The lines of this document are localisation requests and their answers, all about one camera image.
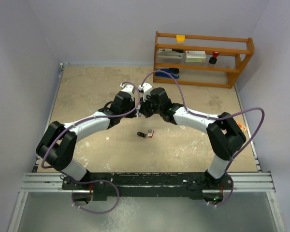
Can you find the wooden shelf rack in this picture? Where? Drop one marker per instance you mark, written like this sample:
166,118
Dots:
234,55

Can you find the black key fob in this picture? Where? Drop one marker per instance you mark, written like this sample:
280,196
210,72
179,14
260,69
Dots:
141,134

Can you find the white red cardboard box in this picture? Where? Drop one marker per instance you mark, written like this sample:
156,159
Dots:
195,56

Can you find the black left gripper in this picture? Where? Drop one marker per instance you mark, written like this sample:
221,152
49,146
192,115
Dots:
132,114

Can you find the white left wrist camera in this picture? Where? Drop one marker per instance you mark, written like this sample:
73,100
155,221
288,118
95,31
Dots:
128,88

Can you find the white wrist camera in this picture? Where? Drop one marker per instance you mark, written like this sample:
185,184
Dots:
145,89
128,88

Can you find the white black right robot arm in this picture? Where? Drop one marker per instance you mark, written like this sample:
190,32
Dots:
225,136

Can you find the red tag key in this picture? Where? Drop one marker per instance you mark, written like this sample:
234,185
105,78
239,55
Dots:
150,133

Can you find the blue black stapler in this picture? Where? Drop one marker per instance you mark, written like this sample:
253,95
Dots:
167,72

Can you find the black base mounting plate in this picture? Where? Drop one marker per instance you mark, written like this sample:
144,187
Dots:
195,186

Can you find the orange packet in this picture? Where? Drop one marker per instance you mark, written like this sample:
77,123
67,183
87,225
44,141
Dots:
242,127

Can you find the yellow lidded jar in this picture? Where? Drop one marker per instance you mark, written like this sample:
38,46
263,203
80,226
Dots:
180,39

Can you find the blue tag key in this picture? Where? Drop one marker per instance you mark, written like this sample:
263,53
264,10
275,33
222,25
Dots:
138,114

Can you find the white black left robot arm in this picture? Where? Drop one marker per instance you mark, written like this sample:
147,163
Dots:
58,143

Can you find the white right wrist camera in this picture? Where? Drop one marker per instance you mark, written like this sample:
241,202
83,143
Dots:
145,89

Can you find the grey stapler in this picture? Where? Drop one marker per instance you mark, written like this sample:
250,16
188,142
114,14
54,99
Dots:
168,55

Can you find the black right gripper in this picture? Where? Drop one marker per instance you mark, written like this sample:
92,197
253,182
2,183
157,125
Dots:
143,108

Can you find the red black stamp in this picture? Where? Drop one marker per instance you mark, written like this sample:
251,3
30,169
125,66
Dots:
213,58

